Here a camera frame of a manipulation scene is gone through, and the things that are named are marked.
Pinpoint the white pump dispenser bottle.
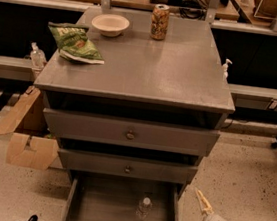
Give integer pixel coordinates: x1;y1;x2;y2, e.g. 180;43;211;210
222;59;233;79

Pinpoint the white paper bowl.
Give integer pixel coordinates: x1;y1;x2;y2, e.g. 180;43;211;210
92;14;130;38

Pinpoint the grey middle drawer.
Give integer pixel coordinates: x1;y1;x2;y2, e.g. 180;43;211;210
59;149;198;184

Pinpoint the green chip bag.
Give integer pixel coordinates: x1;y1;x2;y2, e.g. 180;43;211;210
48;22;104;65

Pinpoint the grey open bottom drawer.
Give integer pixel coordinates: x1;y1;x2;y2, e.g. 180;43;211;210
62;173;179;221

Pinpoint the grey top drawer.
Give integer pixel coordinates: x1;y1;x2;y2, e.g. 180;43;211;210
43;108;219;157

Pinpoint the clear plastic water bottle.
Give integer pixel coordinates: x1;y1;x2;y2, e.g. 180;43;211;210
136;197;152;221

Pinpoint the grey drawer cabinet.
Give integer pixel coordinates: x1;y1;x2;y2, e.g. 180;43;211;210
16;0;247;221

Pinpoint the brown cardboard box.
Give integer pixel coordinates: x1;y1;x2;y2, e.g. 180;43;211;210
0;86;62;170

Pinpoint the clear bottle on shelf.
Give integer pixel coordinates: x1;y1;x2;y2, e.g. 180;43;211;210
30;42;47;69

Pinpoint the patterned drink can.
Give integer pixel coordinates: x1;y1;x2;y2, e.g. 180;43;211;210
150;3;170;41

